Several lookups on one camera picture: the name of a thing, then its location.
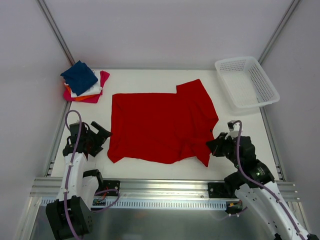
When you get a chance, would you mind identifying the red t shirt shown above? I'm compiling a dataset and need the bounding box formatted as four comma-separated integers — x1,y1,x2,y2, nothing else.
107,79,219,167

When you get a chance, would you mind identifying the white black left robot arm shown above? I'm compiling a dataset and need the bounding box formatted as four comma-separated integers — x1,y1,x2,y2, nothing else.
45,121,112,240

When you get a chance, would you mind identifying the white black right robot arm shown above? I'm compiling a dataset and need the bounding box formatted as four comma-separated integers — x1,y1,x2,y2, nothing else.
206,132,318,240

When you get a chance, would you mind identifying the folded orange t shirt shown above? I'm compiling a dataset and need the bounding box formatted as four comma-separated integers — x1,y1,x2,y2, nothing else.
63,85,102,104

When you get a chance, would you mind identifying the folded white t shirt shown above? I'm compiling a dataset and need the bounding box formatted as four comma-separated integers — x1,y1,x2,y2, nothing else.
64,70,103,98

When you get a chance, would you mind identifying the white perforated plastic basket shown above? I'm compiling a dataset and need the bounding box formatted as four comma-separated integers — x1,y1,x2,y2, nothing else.
214,56,280,112

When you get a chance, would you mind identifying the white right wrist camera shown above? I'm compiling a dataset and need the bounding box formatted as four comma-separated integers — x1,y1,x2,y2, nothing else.
224,120,242,140

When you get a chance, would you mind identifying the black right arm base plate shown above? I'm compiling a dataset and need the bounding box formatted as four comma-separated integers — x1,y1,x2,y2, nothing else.
207,182,240,199

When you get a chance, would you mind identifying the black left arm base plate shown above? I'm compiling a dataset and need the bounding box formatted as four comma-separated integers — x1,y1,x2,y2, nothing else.
100,179,121,197

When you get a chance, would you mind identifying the aluminium extrusion mounting rail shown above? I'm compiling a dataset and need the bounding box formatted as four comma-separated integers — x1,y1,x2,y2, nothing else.
29,176,301,201

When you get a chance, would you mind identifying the white slotted cable duct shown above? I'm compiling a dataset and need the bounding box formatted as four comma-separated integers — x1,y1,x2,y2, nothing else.
40,197,227,211

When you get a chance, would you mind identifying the left aluminium corner post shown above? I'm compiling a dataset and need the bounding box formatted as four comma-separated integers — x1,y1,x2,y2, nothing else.
36,0,76,66

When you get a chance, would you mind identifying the aluminium corner post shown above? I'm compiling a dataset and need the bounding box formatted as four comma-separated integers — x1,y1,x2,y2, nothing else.
36,0,76,66
258,0,302,65

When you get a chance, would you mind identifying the right aluminium corner post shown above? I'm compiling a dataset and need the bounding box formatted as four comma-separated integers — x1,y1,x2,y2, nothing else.
258,0,302,65

